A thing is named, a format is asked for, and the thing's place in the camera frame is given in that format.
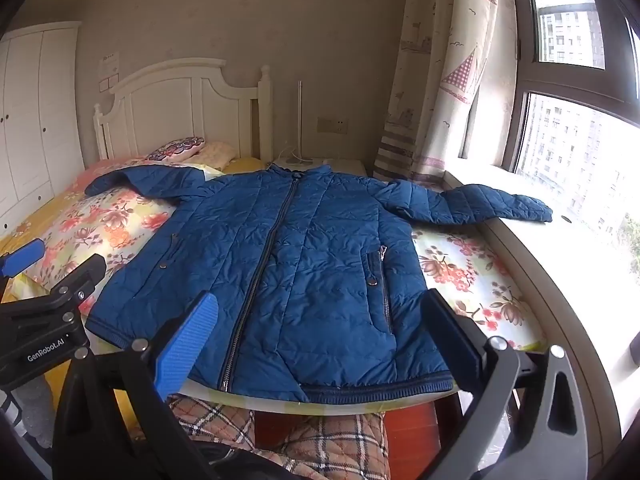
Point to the blue quilted jacket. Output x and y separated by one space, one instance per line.
310 260

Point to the floral bed sheet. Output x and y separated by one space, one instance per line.
120 220

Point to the patterned pillow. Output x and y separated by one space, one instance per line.
175 149

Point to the white wooden headboard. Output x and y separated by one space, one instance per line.
175 110

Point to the printed curtain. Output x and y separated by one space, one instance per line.
435 75

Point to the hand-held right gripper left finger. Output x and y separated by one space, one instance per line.
187 345

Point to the thin white lamp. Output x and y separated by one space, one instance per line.
300 120

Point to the white wardrobe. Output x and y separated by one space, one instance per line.
40 125

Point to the wall socket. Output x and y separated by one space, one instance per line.
333 125

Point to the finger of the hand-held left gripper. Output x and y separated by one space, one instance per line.
22 256
80 275

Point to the pink cloth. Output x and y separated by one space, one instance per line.
217 152

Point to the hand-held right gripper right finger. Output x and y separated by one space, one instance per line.
457 347

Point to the white nightstand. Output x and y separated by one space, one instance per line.
345 166

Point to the window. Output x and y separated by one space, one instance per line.
575 145

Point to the person's plaid pants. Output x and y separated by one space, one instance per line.
325 450

